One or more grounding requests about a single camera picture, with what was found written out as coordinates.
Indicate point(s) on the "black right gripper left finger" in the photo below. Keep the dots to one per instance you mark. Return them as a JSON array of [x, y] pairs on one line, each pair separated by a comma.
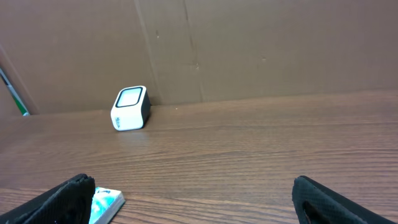
[[69, 202]]

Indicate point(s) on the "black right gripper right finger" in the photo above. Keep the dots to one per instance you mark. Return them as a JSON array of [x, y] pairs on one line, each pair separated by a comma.
[[316, 204]]

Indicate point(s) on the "cardboard backdrop panel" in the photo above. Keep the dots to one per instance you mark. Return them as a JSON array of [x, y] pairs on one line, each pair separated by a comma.
[[64, 56]]

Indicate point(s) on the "white barcode scanner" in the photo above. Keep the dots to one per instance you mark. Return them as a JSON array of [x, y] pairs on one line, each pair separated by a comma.
[[131, 108]]

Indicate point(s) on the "teal tissue pack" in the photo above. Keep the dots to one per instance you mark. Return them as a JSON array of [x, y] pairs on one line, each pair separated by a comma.
[[105, 205]]

